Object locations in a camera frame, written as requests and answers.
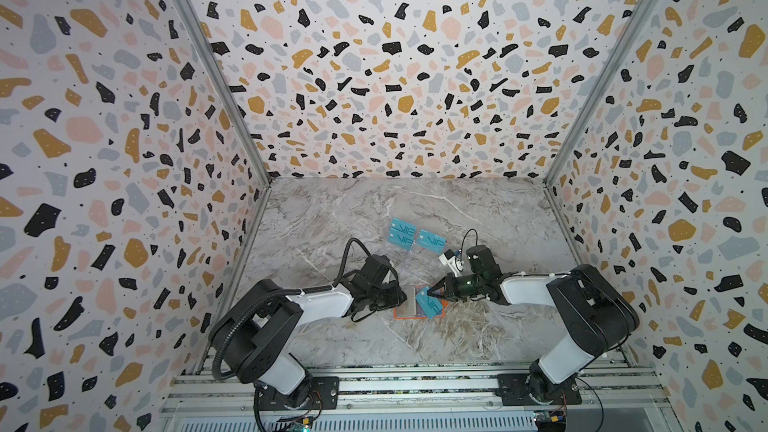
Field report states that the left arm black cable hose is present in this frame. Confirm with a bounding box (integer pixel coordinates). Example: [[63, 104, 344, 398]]
[[211, 237, 376, 382]]

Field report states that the aluminium corner post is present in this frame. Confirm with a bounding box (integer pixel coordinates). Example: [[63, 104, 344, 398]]
[[171, 0, 270, 188], [544, 0, 659, 190]]

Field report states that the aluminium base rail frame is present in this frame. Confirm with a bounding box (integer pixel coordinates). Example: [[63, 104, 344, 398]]
[[158, 362, 667, 432]]

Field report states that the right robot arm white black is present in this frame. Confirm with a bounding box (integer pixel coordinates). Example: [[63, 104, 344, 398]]
[[427, 245, 640, 404]]

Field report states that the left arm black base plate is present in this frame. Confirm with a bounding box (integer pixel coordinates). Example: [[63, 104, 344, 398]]
[[254, 376, 340, 412]]

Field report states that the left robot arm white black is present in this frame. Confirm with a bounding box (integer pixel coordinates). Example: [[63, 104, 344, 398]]
[[209, 254, 406, 408]]

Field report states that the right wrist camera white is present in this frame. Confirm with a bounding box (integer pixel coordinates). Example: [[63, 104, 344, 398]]
[[439, 249, 463, 277]]

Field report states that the left aluminium corner post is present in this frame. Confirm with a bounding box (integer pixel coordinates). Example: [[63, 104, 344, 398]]
[[171, 0, 270, 188]]

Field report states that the orange card holder wallet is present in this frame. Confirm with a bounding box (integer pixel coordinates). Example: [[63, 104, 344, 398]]
[[393, 285, 448, 320]]

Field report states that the right aluminium corner post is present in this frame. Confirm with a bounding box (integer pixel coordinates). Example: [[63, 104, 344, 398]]
[[544, 0, 659, 190]]

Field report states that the teal card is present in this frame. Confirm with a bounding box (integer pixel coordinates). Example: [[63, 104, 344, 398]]
[[415, 287, 444, 319], [390, 218, 417, 236], [416, 229, 446, 254], [388, 229, 416, 251]]

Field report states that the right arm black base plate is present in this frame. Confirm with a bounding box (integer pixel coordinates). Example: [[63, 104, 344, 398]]
[[495, 373, 582, 406]]

